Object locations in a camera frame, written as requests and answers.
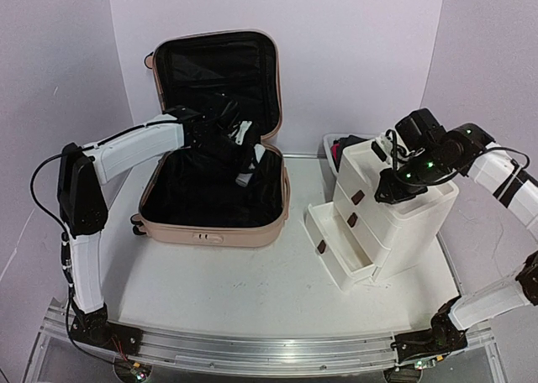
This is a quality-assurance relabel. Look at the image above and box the white plastic storage bin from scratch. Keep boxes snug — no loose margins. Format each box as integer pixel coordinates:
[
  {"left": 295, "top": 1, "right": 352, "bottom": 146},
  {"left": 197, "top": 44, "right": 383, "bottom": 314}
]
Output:
[{"left": 333, "top": 141, "right": 459, "bottom": 281}]

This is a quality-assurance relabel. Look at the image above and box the beige hard-shell suitcase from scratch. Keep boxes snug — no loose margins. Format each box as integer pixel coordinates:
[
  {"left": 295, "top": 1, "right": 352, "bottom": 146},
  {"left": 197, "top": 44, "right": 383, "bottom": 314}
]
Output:
[{"left": 130, "top": 30, "right": 291, "bottom": 248}]

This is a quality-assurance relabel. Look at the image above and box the aluminium front rail base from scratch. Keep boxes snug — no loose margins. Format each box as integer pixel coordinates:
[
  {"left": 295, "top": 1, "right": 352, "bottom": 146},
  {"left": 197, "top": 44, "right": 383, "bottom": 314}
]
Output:
[{"left": 22, "top": 302, "right": 507, "bottom": 382}]

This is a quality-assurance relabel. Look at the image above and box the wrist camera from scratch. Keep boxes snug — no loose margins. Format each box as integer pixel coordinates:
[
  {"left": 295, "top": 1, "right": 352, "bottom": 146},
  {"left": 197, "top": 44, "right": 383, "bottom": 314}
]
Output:
[
  {"left": 371, "top": 134, "right": 398, "bottom": 165},
  {"left": 229, "top": 121, "right": 256, "bottom": 146}
]

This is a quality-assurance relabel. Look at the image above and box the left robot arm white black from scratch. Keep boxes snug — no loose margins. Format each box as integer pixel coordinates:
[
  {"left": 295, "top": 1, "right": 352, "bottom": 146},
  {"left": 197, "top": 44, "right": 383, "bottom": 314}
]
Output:
[{"left": 53, "top": 102, "right": 266, "bottom": 347}]

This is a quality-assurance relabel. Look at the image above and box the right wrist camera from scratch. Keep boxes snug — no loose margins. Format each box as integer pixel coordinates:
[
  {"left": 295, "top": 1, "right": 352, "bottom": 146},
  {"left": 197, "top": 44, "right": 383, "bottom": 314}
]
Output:
[{"left": 371, "top": 134, "right": 398, "bottom": 165}]

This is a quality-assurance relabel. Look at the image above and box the dark grey dotted garment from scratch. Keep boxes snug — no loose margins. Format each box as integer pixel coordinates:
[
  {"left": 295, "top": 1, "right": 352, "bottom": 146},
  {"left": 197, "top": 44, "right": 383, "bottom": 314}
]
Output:
[{"left": 334, "top": 134, "right": 368, "bottom": 155}]

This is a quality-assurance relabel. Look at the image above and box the white perforated plastic basket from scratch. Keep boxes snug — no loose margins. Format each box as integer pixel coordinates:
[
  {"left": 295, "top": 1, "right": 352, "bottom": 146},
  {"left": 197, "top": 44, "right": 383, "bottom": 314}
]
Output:
[{"left": 322, "top": 134, "right": 374, "bottom": 176}]

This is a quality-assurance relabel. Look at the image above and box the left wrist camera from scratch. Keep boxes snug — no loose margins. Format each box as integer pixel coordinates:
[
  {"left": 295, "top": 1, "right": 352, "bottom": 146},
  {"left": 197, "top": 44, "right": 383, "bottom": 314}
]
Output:
[{"left": 229, "top": 121, "right": 256, "bottom": 146}]

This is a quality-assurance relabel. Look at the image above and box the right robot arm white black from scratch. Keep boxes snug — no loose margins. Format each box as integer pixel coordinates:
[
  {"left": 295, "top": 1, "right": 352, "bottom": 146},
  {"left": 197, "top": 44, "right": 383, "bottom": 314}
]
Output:
[{"left": 371, "top": 108, "right": 537, "bottom": 352}]

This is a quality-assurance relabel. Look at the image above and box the magenta red cloth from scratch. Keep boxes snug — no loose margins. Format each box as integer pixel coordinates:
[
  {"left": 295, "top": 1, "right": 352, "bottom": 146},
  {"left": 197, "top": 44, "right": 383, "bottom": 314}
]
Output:
[{"left": 331, "top": 144, "right": 340, "bottom": 162}]

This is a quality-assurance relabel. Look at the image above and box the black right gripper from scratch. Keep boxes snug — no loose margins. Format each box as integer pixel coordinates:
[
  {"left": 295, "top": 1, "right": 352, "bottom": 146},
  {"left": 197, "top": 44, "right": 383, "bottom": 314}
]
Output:
[{"left": 372, "top": 150, "right": 448, "bottom": 207}]

